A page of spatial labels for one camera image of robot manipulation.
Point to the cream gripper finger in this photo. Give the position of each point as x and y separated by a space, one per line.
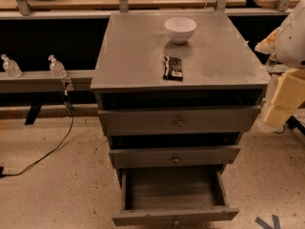
267 45
289 95

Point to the black chocolate rxbar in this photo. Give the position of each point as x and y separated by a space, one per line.
172 68

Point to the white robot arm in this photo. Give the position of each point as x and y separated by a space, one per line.
287 44

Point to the grey top drawer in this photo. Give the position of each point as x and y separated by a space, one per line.
174 121

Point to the grey drawer cabinet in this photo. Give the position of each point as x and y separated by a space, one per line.
219 70

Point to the grey middle drawer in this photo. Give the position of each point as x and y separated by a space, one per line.
173 157

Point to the grey open bottom drawer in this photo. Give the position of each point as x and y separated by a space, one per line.
173 195

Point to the clear water bottle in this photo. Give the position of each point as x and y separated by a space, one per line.
271 62

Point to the white ceramic bowl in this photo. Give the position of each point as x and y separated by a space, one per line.
180 29

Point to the clear pump bottle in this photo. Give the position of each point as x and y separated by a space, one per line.
10 66
56 67

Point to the clear pump bottle far left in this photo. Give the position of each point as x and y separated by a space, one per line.
10 66

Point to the grey shelf rail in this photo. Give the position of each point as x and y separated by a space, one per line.
43 82

